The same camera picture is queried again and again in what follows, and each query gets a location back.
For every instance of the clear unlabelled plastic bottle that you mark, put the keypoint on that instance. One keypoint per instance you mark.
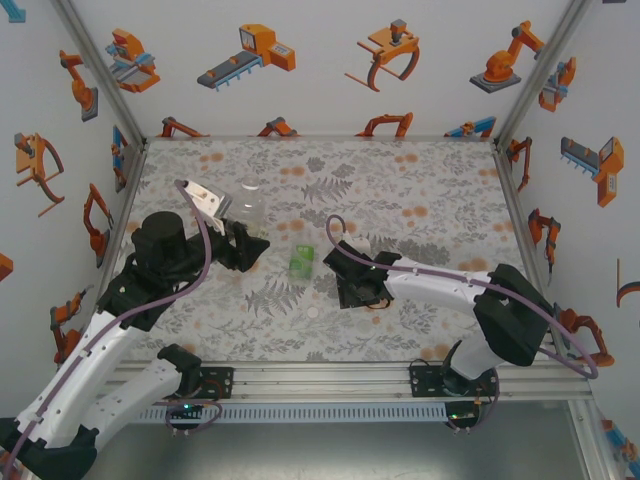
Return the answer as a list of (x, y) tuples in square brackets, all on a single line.
[(248, 207)]

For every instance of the white bottle cap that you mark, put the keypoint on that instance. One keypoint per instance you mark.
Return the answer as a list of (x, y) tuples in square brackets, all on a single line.
[(312, 312)]

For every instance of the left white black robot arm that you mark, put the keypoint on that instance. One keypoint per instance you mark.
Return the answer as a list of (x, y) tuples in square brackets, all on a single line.
[(125, 395)]

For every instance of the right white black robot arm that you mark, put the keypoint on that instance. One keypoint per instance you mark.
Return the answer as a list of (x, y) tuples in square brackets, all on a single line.
[(430, 292)]

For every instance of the floral tablecloth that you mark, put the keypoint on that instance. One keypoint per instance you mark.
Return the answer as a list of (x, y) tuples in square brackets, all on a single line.
[(400, 210)]

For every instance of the aluminium table side rail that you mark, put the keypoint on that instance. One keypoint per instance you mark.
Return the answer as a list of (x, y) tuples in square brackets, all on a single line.
[(120, 210), (513, 200)]

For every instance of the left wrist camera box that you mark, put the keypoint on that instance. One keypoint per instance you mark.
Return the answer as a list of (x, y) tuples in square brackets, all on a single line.
[(205, 200)]

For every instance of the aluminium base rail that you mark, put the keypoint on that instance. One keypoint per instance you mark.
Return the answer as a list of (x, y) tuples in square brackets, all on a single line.
[(320, 382)]

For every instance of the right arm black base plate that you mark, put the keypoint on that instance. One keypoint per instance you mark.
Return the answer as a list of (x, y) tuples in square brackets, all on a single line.
[(422, 380)]

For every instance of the aluminium table end rail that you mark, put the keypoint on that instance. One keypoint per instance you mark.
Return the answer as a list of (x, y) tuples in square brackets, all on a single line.
[(320, 137)]

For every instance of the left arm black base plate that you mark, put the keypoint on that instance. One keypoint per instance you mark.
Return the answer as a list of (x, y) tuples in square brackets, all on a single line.
[(222, 382)]

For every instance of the aluminium corner post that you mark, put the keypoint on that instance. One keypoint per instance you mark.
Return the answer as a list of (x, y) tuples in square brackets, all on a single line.
[(100, 70), (542, 70)]

